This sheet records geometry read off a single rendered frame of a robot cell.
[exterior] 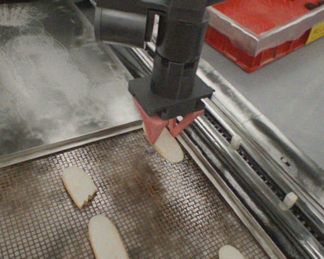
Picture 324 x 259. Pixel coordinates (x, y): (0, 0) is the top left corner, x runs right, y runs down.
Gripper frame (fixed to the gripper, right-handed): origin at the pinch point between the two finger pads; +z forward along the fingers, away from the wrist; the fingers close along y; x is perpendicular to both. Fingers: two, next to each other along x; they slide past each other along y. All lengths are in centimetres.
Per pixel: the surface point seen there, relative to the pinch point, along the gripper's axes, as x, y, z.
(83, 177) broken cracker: 0.2, 12.9, 3.6
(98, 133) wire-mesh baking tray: -7.7, 7.3, 4.1
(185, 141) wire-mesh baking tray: -0.8, -5.8, 4.8
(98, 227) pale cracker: 8.3, 14.0, 3.8
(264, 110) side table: -4.2, -29.7, 8.0
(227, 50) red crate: -24.1, -34.2, 5.2
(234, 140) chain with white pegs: 1.9, -15.2, 5.8
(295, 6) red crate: -33, -68, 1
